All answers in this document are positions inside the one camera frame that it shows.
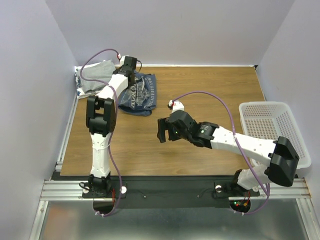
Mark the blue tank top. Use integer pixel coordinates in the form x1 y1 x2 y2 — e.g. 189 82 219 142
118 71 157 117

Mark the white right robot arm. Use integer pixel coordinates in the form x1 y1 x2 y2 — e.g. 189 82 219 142
157 110 299 195

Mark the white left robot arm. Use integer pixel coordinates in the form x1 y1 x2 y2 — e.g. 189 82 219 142
85 56 138 197

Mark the grey folded tank top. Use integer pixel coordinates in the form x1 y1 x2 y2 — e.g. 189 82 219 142
76 60 116 93

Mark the white plastic basket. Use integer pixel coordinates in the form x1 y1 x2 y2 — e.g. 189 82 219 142
238 101 312 169

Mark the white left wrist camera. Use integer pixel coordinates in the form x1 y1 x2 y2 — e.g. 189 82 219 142
117 53 126 66

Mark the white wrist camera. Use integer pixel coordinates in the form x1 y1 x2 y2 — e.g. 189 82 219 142
167 100 185 113
117 53 126 66

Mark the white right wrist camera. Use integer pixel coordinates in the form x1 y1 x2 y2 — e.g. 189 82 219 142
167 100 185 113

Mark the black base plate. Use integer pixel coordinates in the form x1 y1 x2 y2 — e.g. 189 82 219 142
82 175 261 210

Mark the aluminium frame rail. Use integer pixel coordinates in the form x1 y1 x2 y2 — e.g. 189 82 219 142
40 177 311 201

